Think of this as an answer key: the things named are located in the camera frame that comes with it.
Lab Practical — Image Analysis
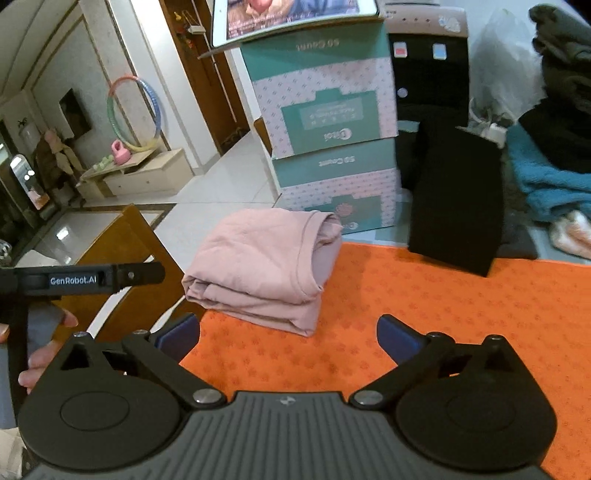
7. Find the tablet with white frame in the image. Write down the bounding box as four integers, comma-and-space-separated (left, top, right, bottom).
211, 0, 379, 49

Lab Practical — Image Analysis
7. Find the black water dispenser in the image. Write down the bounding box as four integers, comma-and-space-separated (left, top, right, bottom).
382, 1, 470, 127

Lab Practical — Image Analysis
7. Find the lower teal pink carton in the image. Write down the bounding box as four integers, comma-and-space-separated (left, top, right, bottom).
273, 139, 400, 234

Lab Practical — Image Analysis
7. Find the brown wooden door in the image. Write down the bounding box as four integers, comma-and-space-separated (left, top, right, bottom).
160, 0, 249, 154

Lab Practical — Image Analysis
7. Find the pink sweatshirt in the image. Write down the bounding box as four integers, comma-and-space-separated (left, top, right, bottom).
181, 208, 342, 337

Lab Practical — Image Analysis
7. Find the white pink fluffy garment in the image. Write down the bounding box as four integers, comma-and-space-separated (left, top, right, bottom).
549, 210, 591, 260

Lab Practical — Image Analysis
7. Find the low beige cabinet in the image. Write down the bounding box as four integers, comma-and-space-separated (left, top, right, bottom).
76, 149, 193, 200

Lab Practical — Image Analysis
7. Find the wooden chair behind boxes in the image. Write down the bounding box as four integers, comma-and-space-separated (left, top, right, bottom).
253, 117, 273, 156

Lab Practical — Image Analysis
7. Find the pink kettlebell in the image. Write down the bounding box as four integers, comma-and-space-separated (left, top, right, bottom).
111, 140, 132, 166

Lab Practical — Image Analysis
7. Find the teal pink carton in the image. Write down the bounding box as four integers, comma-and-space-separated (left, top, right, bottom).
242, 21, 398, 159
273, 139, 400, 234

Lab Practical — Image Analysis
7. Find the wooden chair left side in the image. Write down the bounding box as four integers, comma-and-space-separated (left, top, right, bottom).
77, 205, 205, 342

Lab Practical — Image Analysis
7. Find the colourful hula hoop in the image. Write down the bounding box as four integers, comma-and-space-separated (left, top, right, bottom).
106, 74, 162, 153

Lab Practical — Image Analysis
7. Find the black folded garment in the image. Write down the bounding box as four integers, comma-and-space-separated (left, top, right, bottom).
519, 98, 590, 174

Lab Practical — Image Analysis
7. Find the orange patterned table mat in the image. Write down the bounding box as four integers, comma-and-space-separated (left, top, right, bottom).
182, 243, 591, 479

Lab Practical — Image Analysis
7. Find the teal knitted sweater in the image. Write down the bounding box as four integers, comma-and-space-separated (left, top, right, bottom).
506, 123, 590, 223

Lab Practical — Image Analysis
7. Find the person's left hand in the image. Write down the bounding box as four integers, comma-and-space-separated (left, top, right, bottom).
18, 309, 78, 394

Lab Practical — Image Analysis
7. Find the clear plastic bag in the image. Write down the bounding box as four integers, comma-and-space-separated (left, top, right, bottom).
471, 8, 544, 123

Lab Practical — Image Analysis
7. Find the upper teal pink carton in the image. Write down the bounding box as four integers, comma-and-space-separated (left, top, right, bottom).
242, 21, 398, 159

